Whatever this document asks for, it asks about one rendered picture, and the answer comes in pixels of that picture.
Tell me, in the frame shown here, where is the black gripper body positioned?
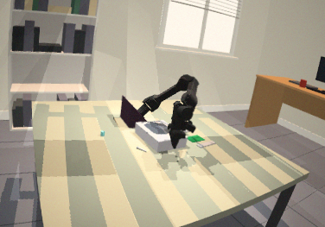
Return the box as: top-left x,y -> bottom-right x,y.
168,116 -> 186,138

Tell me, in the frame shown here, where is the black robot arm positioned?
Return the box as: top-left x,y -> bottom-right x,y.
136,74 -> 200,133

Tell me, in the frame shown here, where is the green rectangular block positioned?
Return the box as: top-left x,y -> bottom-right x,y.
188,135 -> 205,142

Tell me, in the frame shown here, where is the grey round disc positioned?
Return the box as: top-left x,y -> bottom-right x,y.
144,123 -> 170,135

